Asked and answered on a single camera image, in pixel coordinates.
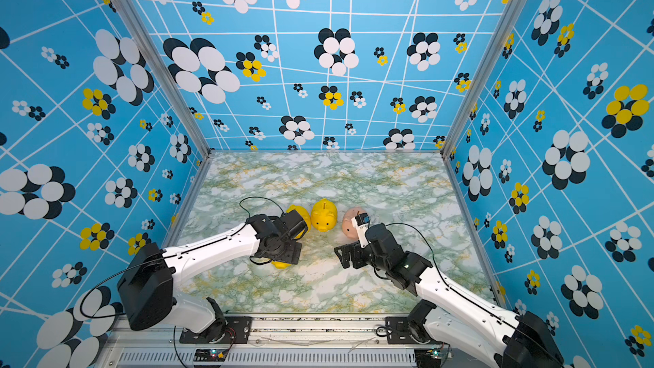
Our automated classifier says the left aluminium corner post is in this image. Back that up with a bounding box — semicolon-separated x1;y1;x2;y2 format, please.
112;0;211;159

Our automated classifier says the yellow piggy bank back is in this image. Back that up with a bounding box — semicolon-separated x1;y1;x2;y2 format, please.
311;199;337;232

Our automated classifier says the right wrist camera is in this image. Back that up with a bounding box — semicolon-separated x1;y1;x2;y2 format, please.
352;212;371;248

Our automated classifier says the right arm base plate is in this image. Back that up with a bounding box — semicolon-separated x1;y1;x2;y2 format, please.
376;316;444;347

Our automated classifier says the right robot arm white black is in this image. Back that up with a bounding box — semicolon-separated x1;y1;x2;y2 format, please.
334;223;565;367

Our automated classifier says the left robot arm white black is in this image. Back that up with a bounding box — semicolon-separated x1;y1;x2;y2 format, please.
117;210;309;342

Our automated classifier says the aluminium corner post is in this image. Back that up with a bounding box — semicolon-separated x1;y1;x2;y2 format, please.
442;0;527;160
112;0;211;159

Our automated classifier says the pink piggy bank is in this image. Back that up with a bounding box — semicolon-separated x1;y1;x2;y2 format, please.
342;206;365;240

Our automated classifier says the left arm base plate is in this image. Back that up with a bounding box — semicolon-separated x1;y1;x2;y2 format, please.
179;315;253;345

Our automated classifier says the aluminium front rail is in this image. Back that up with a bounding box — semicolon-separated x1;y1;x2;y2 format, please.
95;311;501;367

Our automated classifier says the yellow piggy bank front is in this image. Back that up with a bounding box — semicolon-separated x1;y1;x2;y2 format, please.
271;262;291;269

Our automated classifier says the right aluminium corner post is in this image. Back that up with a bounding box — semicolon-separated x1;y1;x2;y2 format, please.
442;0;527;160

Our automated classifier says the yellow piggy bank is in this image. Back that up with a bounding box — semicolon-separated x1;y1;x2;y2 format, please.
271;262;291;269
286;204;312;231
311;199;337;232

